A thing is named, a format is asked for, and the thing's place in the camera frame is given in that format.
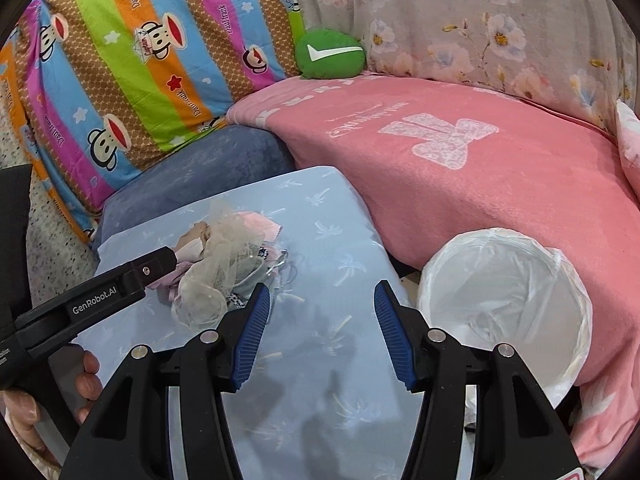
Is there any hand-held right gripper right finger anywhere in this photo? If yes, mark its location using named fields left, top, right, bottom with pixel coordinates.
left=374, top=280, right=587, bottom=480

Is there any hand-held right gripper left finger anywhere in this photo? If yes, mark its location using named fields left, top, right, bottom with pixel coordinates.
left=60, top=283, right=272, bottom=480

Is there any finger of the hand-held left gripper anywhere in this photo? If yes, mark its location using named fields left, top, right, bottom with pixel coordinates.
left=14, top=246, right=180, bottom=357

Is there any grey cloth scrap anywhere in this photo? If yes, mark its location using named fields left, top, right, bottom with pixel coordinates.
left=231, top=254, right=282, bottom=295

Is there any beige mesh fabric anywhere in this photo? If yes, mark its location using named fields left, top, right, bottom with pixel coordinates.
left=172, top=202, right=267, bottom=329

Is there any tan cloth scrap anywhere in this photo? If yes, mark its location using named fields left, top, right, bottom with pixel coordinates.
left=178, top=221, right=213, bottom=252

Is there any pink cloth piece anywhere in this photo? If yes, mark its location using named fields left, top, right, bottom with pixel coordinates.
left=239, top=211, right=284, bottom=241

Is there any white bag-lined trash bin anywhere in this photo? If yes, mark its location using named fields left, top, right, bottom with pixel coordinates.
left=416, top=228, right=594, bottom=437

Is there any person's left hand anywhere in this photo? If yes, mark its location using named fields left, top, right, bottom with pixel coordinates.
left=0, top=350, right=104, bottom=453

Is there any light blue palm cloth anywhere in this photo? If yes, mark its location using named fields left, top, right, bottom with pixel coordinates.
left=70, top=165, right=427, bottom=480

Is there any blue-grey cushion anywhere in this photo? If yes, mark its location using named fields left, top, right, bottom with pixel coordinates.
left=91, top=125, right=297, bottom=247

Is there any pink towel blanket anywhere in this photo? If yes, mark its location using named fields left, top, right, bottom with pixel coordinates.
left=226, top=72, right=640, bottom=472

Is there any striped monkey print quilt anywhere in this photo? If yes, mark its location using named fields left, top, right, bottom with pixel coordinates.
left=0, top=0, right=307, bottom=247

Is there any green round cushion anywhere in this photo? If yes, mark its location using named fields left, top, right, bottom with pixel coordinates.
left=294, top=30, right=369, bottom=81

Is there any small pink pillow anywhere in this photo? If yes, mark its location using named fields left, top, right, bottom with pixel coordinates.
left=615, top=99, right=640, bottom=197

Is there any grey floral blanket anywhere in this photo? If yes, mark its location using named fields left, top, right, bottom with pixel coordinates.
left=285, top=0, right=640, bottom=133

